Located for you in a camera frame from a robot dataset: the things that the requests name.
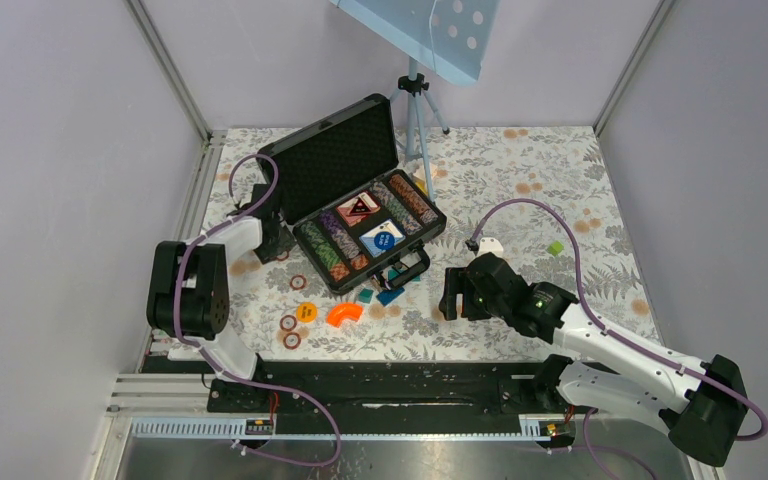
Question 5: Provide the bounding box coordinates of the red poker chip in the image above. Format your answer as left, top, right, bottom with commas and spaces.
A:
279, 315, 298, 332
282, 332, 302, 350
290, 274, 308, 291

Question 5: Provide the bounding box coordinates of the yellow big blind button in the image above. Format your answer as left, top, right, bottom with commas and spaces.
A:
296, 302, 318, 323

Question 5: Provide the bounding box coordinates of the black all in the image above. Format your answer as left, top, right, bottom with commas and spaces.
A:
339, 194, 379, 225

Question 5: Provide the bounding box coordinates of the black poker set case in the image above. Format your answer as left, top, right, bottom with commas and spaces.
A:
258, 93, 447, 295

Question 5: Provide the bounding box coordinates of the blue small blind button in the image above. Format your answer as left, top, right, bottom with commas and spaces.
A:
372, 231, 396, 256

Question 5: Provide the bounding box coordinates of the blue card deck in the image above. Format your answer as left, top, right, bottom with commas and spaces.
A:
359, 220, 406, 258

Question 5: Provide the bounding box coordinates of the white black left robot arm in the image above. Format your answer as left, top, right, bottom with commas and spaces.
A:
146, 184, 294, 411

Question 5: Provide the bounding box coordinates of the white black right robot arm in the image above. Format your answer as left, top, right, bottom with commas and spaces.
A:
439, 253, 749, 467

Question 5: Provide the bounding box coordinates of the green chip row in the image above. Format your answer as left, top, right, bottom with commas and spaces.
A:
300, 221, 350, 282

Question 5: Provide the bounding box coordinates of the red yellow chip row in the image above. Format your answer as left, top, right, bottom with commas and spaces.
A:
329, 254, 369, 282

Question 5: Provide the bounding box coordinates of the green toy cube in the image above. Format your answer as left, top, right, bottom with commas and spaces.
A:
547, 241, 564, 256

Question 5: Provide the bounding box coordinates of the red card deck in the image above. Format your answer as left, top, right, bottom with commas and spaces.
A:
336, 190, 381, 227

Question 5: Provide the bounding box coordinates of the orange curved toy block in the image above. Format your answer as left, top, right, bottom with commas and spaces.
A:
326, 303, 364, 328

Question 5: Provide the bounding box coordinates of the blue toy brick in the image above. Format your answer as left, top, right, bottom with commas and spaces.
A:
376, 287, 405, 306

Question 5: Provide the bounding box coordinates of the teal triangular toy block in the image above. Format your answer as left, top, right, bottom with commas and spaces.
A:
357, 288, 374, 304

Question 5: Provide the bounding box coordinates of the floral table mat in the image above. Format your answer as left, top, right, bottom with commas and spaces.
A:
229, 126, 661, 362

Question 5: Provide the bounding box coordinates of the orange blue chip row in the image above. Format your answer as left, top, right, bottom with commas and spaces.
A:
389, 173, 439, 224

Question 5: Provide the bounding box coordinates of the blue tripod stand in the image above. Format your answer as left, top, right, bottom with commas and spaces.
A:
389, 57, 450, 203

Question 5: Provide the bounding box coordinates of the blue perforated board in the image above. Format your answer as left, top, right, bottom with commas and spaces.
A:
333, 0, 500, 86

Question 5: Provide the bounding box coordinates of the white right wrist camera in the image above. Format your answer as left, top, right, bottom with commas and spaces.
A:
476, 237, 504, 258

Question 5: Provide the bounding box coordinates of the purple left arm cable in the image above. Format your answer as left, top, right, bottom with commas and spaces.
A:
170, 153, 344, 469

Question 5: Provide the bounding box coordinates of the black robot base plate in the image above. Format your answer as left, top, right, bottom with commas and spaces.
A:
207, 359, 584, 435

